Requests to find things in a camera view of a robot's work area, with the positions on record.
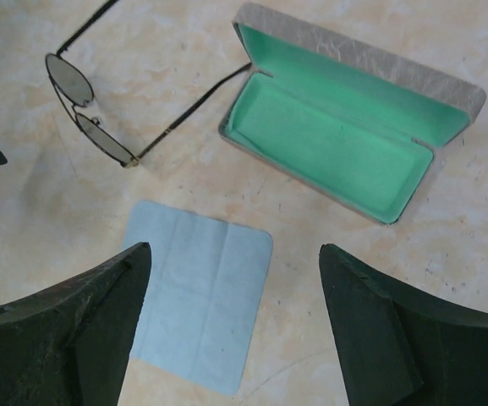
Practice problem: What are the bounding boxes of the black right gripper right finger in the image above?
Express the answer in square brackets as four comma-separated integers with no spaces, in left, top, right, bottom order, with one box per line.
[319,244,488,405]

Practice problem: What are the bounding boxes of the black aviator sunglasses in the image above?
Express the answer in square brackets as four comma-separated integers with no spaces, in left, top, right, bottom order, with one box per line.
[44,0,252,168]

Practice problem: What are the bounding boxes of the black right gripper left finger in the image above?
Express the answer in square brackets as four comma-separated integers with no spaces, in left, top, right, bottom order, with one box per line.
[0,242,151,405]

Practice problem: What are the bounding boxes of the grey glasses case green lining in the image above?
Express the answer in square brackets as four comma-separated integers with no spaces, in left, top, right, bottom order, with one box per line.
[219,3,486,224]

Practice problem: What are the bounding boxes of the light blue cleaning cloth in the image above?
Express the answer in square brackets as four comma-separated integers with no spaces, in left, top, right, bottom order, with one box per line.
[123,200,273,395]

